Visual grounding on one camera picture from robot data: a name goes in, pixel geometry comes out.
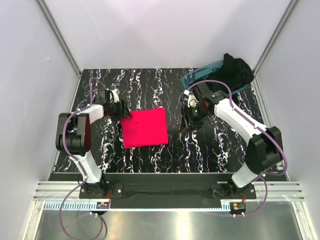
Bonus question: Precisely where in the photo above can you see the teal transparent plastic bin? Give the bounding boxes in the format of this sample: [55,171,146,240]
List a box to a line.
[182,60,248,95]

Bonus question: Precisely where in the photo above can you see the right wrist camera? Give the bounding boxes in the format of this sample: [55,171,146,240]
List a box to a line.
[185,83,211,108]

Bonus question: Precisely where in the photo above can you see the right aluminium frame post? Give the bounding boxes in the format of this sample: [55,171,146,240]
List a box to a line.
[253,0,300,75]

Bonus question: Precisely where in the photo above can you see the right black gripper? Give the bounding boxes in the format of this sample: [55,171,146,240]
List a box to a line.
[178,105,210,134]

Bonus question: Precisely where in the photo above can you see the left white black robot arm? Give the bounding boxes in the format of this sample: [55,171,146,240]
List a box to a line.
[55,99,132,199]

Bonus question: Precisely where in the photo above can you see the pink red t shirt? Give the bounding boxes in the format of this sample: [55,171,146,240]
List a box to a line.
[120,107,169,149]

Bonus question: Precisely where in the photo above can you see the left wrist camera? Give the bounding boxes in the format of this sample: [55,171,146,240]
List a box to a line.
[94,89,120,105]

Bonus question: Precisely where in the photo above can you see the black t shirt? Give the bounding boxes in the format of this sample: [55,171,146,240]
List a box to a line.
[206,53,254,92]

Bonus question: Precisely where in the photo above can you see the white slotted cable duct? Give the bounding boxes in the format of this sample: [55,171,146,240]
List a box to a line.
[44,200,233,212]

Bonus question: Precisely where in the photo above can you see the aluminium front rail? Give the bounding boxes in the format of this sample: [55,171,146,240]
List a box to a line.
[33,181,305,202]

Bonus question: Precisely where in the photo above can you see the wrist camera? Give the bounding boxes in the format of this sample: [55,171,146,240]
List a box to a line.
[94,89,120,105]
[185,83,211,108]

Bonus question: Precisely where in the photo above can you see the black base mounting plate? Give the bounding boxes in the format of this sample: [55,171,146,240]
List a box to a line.
[85,173,257,205]

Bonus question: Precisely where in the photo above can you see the left aluminium frame post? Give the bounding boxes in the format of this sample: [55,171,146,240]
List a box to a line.
[36,0,82,77]

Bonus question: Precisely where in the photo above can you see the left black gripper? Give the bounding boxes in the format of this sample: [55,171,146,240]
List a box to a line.
[108,99,132,122]

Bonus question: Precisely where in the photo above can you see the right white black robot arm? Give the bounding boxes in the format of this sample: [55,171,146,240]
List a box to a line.
[179,90,284,199]

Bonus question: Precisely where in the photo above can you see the aluminium frame post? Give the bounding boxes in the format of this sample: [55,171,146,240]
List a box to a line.
[253,0,300,75]
[36,0,82,77]

